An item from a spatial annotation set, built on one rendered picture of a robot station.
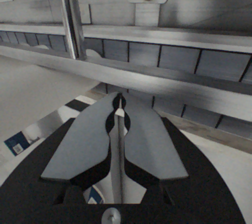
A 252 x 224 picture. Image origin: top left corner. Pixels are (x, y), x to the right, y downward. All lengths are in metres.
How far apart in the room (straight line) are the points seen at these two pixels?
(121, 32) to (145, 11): 0.05
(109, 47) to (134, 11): 0.07
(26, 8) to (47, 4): 0.08
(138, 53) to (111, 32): 0.04
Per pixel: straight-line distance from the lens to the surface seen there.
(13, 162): 0.45
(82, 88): 0.16
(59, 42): 0.25
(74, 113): 0.32
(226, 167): 0.31
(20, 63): 0.24
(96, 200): 0.60
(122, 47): 0.17
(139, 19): 0.21
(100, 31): 0.19
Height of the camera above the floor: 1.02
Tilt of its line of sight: 47 degrees down
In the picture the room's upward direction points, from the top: 133 degrees counter-clockwise
